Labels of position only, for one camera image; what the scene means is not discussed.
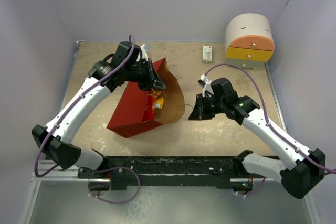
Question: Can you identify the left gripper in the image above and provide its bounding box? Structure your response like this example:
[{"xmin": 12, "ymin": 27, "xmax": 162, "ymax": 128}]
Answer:
[{"xmin": 125, "ymin": 58, "xmax": 165, "ymax": 91}]

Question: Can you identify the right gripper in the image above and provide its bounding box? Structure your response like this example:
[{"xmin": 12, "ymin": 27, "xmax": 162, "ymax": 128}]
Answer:
[{"xmin": 189, "ymin": 93, "xmax": 226, "ymax": 120}]

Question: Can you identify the yellow snack packet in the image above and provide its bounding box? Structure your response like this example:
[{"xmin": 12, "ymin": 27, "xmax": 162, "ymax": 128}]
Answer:
[{"xmin": 152, "ymin": 98, "xmax": 164, "ymax": 110}]

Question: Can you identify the red paper bag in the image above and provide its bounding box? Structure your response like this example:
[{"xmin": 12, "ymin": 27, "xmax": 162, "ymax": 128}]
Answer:
[{"xmin": 107, "ymin": 58, "xmax": 185, "ymax": 138}]

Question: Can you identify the large red snack bag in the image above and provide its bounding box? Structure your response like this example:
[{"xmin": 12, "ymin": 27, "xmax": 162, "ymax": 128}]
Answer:
[{"xmin": 142, "ymin": 90, "xmax": 164, "ymax": 121}]

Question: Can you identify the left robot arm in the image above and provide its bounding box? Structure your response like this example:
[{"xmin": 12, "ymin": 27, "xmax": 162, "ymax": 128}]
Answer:
[{"xmin": 31, "ymin": 40, "xmax": 166, "ymax": 178}]

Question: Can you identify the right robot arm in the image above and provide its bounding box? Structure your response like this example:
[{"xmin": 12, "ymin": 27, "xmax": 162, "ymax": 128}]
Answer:
[{"xmin": 188, "ymin": 75, "xmax": 326, "ymax": 199}]

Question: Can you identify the small white box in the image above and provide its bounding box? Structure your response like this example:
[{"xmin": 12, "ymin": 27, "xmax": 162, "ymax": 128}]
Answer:
[{"xmin": 202, "ymin": 45, "xmax": 213, "ymax": 63}]

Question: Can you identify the round pastel drawer cabinet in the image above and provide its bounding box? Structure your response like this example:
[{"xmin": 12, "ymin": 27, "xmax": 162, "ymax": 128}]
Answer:
[{"xmin": 225, "ymin": 13, "xmax": 275, "ymax": 69}]

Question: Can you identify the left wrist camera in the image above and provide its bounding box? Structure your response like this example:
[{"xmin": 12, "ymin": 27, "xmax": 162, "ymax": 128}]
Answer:
[{"xmin": 137, "ymin": 44, "xmax": 150, "ymax": 62}]

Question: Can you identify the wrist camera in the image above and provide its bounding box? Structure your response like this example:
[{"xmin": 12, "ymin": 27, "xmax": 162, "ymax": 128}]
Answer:
[
  {"xmin": 196, "ymin": 74, "xmax": 214, "ymax": 98},
  {"xmin": 137, "ymin": 44, "xmax": 150, "ymax": 62}
]

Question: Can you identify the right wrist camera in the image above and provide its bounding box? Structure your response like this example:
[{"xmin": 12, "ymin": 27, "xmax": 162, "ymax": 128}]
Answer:
[{"xmin": 196, "ymin": 74, "xmax": 214, "ymax": 98}]

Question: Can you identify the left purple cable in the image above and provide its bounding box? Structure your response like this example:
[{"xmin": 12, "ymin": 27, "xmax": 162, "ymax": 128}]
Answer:
[{"xmin": 35, "ymin": 34, "xmax": 136, "ymax": 177}]

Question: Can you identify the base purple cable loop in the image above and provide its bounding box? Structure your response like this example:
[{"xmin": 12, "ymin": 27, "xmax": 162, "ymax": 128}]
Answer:
[{"xmin": 87, "ymin": 165, "xmax": 142, "ymax": 204}]

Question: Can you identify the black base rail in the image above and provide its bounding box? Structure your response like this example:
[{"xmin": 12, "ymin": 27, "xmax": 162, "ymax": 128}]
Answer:
[{"xmin": 78, "ymin": 156, "xmax": 258, "ymax": 193}]

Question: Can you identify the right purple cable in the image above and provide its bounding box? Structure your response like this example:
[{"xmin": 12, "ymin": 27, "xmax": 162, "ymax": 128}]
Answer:
[{"xmin": 204, "ymin": 63, "xmax": 336, "ymax": 175}]

